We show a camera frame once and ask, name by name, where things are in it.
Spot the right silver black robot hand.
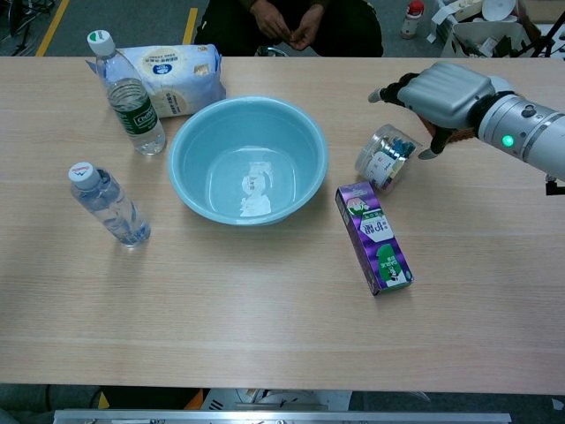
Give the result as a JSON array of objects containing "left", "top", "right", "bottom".
[{"left": 368, "top": 61, "right": 509, "bottom": 160}]

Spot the clear jar of binder clips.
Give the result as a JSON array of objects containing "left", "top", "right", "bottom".
[{"left": 355, "top": 124, "right": 423, "bottom": 194}]

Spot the small white-capped water bottle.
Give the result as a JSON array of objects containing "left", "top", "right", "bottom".
[{"left": 68, "top": 162, "right": 151, "bottom": 247}]

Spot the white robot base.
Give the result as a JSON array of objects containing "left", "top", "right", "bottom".
[{"left": 200, "top": 388, "right": 354, "bottom": 412}]

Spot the brown folded cloth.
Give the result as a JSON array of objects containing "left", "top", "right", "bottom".
[{"left": 418, "top": 112, "right": 480, "bottom": 145}]

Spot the white open box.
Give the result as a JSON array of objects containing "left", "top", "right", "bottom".
[{"left": 449, "top": 19, "right": 542, "bottom": 58}]

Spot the red-capped white bottle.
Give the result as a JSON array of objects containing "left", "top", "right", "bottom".
[{"left": 400, "top": 0, "right": 426, "bottom": 40}]

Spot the white round bowl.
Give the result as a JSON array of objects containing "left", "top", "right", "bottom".
[{"left": 480, "top": 0, "right": 517, "bottom": 21}]

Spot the black tripod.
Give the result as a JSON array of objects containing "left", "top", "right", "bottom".
[{"left": 518, "top": 17, "right": 565, "bottom": 58}]

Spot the seated person in dark clothes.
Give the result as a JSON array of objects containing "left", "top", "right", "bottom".
[{"left": 193, "top": 0, "right": 384, "bottom": 57}]

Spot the purple toothpaste box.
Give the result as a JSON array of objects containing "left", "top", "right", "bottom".
[{"left": 335, "top": 179, "right": 415, "bottom": 297}]

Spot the light blue plastic basin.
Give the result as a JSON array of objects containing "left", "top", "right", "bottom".
[{"left": 168, "top": 95, "right": 330, "bottom": 227}]

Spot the blue white tissue pack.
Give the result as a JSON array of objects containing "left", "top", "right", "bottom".
[{"left": 86, "top": 42, "right": 227, "bottom": 119}]

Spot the green-label water bottle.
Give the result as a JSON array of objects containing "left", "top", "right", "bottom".
[{"left": 87, "top": 29, "right": 167, "bottom": 156}]

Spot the aluminium rail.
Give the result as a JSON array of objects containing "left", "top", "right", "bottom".
[{"left": 52, "top": 409, "right": 513, "bottom": 424}]

